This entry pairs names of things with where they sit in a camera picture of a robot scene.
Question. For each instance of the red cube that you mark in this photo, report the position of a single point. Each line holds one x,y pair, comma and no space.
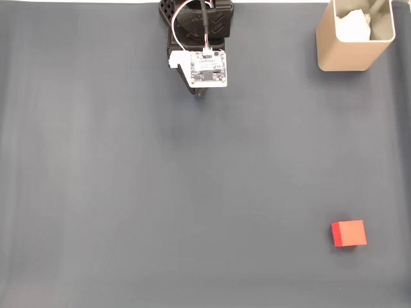
350,233

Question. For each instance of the white crumpled tissue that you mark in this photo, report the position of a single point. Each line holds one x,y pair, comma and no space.
353,25

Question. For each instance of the dark grey mat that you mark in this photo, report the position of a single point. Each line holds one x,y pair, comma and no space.
128,176

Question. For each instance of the beige rectangular box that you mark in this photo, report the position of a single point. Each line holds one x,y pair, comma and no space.
340,54

